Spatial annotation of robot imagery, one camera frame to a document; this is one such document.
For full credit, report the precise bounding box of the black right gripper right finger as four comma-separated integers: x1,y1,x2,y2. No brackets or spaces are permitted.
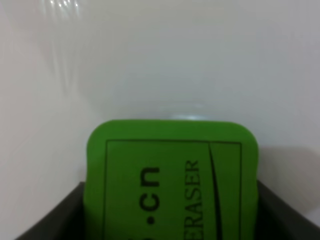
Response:
254,181,320,240

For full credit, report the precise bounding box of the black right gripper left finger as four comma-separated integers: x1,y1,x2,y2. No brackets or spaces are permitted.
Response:
17,182,85,240

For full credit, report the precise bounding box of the green whiteboard eraser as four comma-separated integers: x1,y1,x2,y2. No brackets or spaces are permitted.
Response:
83,120,259,240

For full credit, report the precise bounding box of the silver-framed whiteboard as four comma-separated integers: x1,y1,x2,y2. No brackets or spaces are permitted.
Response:
0,0,320,240

